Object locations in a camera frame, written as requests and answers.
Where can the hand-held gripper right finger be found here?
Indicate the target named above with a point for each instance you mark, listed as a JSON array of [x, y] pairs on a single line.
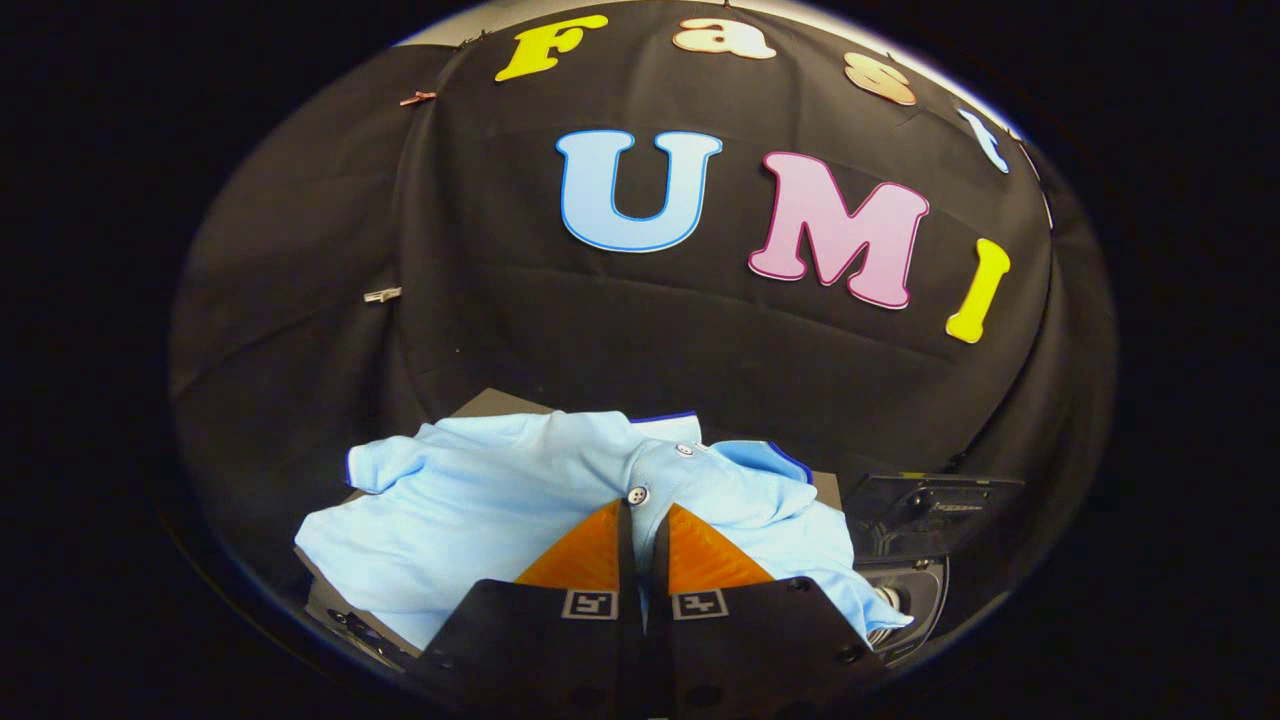
[[660, 590]]

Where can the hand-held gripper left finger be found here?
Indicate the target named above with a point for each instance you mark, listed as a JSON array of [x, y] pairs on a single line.
[[628, 580]]

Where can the light blue polo shirt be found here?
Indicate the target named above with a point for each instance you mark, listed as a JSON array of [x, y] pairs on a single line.
[[480, 520]]

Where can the grey washing machine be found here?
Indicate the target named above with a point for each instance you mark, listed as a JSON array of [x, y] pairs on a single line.
[[920, 600]]

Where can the grey box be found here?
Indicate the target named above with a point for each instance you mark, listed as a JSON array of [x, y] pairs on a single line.
[[500, 402]]

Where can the black backdrop cloth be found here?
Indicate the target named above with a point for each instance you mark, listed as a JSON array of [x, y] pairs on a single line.
[[620, 320]]

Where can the silver clothespin clip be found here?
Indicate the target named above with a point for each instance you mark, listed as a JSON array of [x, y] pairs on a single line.
[[382, 294]]

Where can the copper clothespin clip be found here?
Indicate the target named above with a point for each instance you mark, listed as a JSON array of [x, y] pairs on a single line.
[[418, 98]]

